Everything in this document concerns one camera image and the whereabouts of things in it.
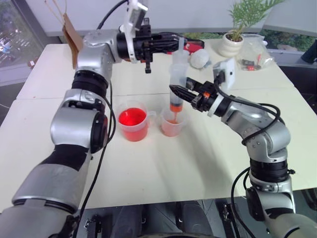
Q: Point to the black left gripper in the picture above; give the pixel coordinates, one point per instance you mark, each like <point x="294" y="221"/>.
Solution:
<point x="144" y="44"/>

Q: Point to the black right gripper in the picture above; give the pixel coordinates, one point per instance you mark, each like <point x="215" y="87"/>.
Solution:
<point x="203" y="99"/>

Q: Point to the clear plastic syringe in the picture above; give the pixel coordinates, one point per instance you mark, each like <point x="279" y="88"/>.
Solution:
<point x="178" y="72"/>

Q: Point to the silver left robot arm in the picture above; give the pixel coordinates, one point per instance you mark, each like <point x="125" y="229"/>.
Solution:
<point x="74" y="124"/>

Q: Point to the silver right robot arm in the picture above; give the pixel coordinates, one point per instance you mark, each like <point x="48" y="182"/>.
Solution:
<point x="267" y="134"/>

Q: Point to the small clear plastic cup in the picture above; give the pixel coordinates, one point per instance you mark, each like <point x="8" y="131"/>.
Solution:
<point x="171" y="126"/>

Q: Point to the large clear measuring cup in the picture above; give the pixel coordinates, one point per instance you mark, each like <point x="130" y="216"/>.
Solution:
<point x="132" y="121"/>

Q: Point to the red and black tool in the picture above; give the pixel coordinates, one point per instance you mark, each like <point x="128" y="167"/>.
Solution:
<point x="194" y="45"/>

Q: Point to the white ribbed plant pot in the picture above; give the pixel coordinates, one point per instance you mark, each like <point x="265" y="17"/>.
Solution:
<point x="229" y="45"/>

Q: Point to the clear plastic bag with parts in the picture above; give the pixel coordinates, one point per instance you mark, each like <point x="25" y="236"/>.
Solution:
<point x="255" y="54"/>

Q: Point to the green leafy plant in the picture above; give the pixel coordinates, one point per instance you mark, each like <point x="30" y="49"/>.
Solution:
<point x="245" y="12"/>

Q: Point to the brown paper bag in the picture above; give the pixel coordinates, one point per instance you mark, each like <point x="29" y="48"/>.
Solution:
<point x="73" y="42"/>

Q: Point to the black table clamp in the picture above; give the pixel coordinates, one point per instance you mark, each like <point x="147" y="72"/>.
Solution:
<point x="228" y="212"/>
<point x="92" y="226"/>

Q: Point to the dark rounded shape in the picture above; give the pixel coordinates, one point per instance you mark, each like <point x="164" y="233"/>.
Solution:
<point x="189" y="219"/>
<point x="132" y="221"/>

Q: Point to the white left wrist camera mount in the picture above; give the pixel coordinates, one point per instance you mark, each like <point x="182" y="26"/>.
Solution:
<point x="128" y="27"/>

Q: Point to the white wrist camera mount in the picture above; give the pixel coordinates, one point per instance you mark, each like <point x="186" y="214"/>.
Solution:
<point x="128" y="27"/>
<point x="229" y="72"/>

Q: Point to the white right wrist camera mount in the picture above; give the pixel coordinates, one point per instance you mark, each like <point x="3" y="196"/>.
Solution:
<point x="229" y="72"/>

